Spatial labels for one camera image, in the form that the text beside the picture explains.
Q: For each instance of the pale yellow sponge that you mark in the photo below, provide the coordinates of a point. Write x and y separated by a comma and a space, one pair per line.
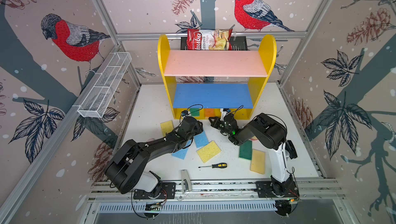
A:
258, 162

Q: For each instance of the grey metal bracket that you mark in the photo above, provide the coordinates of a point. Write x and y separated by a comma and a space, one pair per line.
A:
185, 181

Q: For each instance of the light green foam sponge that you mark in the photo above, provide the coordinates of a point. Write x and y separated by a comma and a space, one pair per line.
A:
195, 112

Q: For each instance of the red cassava chips bag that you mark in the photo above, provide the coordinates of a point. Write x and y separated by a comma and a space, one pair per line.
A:
208, 39

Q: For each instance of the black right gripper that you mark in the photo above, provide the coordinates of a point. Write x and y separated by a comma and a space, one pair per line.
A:
216, 122

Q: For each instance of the white wire mesh basket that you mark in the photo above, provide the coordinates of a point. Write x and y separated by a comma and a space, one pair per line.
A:
99, 97

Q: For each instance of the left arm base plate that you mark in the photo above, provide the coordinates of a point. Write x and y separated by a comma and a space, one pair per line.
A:
164, 190

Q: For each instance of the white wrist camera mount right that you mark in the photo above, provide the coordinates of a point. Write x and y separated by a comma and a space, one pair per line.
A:
224, 111

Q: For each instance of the orange foam sponge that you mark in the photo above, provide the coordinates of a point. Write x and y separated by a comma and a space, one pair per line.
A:
209, 112

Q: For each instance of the yellow wooden shelf unit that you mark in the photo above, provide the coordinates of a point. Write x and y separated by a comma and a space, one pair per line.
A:
253, 66

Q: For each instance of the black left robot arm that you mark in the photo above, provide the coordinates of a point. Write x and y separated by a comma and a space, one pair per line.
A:
126, 168

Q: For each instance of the blue sponge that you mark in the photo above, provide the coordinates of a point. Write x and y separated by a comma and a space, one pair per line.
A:
201, 140
181, 154

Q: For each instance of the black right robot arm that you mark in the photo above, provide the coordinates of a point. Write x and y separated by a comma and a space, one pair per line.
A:
272, 135

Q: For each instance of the black yellow screwdriver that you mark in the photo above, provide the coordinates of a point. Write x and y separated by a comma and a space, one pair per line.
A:
219, 166

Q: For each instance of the dark green scouring sponge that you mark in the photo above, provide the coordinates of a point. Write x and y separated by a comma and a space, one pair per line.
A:
245, 150

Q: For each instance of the aluminium rail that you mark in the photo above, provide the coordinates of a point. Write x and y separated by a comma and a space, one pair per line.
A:
212, 190

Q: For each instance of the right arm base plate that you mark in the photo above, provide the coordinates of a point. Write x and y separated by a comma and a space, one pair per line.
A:
273, 189

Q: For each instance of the yellow cellulose sponge centre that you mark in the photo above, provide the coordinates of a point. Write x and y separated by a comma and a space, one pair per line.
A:
209, 151

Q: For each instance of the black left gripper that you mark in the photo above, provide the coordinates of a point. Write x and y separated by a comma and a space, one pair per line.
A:
199, 128

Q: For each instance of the blue sponge lower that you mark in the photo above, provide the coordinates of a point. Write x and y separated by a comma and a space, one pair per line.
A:
181, 154

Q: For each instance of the blue sponge upper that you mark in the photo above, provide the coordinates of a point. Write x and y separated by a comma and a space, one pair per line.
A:
201, 140

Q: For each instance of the yellow sponge near left wall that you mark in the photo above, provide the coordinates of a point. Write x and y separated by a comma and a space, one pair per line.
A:
166, 127

